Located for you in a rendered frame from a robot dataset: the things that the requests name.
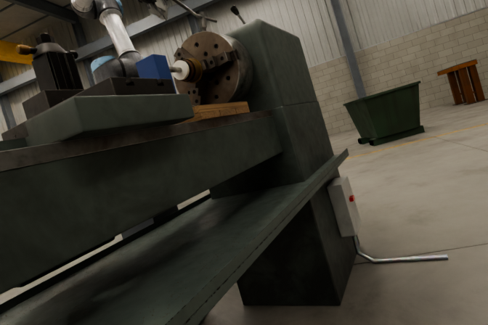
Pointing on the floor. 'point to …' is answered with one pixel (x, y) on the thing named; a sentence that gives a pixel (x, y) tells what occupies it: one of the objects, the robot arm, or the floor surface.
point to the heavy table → (465, 83)
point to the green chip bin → (387, 114)
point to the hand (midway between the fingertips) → (165, 17)
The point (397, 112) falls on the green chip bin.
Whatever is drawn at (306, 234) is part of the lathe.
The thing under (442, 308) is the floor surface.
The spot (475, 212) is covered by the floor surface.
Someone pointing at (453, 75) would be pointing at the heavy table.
